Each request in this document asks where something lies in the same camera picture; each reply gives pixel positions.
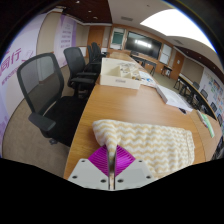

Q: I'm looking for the purple wall banner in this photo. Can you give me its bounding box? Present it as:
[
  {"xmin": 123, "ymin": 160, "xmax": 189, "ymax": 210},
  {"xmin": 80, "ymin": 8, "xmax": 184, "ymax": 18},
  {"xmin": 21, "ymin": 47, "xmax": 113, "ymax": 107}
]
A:
[{"xmin": 53, "ymin": 14, "xmax": 78, "ymax": 68}]

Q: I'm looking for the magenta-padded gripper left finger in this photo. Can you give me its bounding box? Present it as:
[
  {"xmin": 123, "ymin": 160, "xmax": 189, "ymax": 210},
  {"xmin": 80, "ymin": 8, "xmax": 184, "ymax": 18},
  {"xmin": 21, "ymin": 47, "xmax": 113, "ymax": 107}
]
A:
[{"xmin": 67, "ymin": 144, "xmax": 110, "ymax": 191}]

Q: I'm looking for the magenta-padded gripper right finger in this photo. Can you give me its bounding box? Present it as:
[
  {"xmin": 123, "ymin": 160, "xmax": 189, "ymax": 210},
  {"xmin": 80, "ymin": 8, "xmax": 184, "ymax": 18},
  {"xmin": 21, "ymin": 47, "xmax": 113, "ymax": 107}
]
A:
[{"xmin": 113, "ymin": 144, "xmax": 158, "ymax": 191}]

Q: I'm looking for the cream zigzag knitted towel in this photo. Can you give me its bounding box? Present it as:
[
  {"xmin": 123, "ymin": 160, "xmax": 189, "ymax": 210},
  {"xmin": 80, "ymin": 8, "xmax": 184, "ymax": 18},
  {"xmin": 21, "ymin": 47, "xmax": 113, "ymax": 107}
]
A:
[{"xmin": 91, "ymin": 119, "xmax": 196, "ymax": 180}]

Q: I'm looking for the green booklet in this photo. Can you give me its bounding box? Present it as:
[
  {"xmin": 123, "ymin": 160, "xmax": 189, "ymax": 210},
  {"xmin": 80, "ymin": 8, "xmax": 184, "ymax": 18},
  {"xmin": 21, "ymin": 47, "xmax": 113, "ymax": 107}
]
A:
[{"xmin": 199, "ymin": 111, "xmax": 216, "ymax": 139}]

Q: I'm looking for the group of black office chairs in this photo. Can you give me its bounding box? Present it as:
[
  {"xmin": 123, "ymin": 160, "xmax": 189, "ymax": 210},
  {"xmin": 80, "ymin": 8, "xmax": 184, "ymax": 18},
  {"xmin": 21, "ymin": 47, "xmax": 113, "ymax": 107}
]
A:
[{"xmin": 86, "ymin": 41, "xmax": 110, "ymax": 65}]

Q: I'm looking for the row of black chairs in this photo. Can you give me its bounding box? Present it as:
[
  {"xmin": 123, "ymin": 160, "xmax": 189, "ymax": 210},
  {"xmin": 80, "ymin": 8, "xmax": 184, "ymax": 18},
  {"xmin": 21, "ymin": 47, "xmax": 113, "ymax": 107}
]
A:
[{"xmin": 191, "ymin": 81, "xmax": 224, "ymax": 158}]

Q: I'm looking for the small wooden side table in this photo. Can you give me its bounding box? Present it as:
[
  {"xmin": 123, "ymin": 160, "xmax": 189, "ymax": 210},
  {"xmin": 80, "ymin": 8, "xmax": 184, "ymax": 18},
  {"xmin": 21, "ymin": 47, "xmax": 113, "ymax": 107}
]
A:
[{"xmin": 161, "ymin": 64, "xmax": 174, "ymax": 79}]

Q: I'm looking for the whiteboard with green sheet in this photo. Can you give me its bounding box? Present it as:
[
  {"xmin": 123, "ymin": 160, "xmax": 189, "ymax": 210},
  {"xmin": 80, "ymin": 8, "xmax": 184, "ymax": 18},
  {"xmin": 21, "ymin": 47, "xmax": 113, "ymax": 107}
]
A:
[{"xmin": 109, "ymin": 27, "xmax": 126, "ymax": 51}]

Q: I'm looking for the dark-legged small desk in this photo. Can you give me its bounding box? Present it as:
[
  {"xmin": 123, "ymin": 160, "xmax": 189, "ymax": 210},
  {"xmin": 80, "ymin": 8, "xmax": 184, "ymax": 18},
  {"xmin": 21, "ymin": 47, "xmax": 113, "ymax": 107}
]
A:
[{"xmin": 130, "ymin": 53, "xmax": 158, "ymax": 76}]

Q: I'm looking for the colourful wall poster display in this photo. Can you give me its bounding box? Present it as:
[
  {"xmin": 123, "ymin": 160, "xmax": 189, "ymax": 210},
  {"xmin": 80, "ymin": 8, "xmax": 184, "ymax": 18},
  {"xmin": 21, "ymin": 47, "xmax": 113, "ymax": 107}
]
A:
[{"xmin": 203, "ymin": 68, "xmax": 224, "ymax": 111}]

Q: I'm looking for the plain white whiteboard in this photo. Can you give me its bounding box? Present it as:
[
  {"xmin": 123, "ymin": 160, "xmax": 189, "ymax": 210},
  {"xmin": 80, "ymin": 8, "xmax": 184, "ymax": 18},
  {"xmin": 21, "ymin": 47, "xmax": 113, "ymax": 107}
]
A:
[{"xmin": 159, "ymin": 43, "xmax": 174, "ymax": 65}]

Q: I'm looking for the large black wall screen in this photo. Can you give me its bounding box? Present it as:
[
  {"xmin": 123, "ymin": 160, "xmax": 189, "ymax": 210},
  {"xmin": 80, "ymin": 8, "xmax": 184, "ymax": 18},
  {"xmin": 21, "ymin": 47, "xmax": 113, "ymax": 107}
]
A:
[{"xmin": 124, "ymin": 30, "xmax": 163, "ymax": 61}]

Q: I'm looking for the white open cardboard box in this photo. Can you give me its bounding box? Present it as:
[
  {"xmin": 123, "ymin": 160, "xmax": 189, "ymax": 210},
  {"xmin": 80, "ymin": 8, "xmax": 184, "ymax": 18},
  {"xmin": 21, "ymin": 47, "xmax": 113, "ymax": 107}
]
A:
[{"xmin": 99, "ymin": 57, "xmax": 142, "ymax": 91}]

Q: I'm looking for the black mesh office chair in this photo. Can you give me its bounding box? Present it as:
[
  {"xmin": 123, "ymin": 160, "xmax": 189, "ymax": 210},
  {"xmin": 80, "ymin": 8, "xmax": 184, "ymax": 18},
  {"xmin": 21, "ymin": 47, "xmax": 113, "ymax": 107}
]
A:
[
  {"xmin": 16, "ymin": 52, "xmax": 89, "ymax": 148},
  {"xmin": 63, "ymin": 46, "xmax": 101, "ymax": 98}
]

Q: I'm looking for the long curved wooden desk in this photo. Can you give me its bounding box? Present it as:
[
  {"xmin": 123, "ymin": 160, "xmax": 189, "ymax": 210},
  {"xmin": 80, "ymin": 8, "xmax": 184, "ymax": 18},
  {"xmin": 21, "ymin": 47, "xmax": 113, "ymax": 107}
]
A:
[{"xmin": 173, "ymin": 73, "xmax": 218, "ymax": 120}]

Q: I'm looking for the white book stack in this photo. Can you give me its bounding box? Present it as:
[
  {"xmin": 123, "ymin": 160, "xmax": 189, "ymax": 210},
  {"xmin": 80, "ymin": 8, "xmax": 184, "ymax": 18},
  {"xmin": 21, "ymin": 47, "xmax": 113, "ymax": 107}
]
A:
[{"xmin": 155, "ymin": 83, "xmax": 194, "ymax": 113}]

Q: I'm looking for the large ceiling light panel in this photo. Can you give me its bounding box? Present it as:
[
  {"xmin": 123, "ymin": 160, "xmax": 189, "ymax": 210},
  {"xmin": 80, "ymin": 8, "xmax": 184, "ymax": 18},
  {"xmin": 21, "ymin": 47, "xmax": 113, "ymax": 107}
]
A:
[{"xmin": 139, "ymin": 8, "xmax": 216, "ymax": 51}]

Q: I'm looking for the white plastic package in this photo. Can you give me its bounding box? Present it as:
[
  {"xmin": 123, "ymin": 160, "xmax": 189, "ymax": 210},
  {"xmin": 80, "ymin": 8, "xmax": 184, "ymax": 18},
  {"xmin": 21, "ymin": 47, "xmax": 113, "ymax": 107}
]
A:
[{"xmin": 138, "ymin": 69, "xmax": 158, "ymax": 89}]

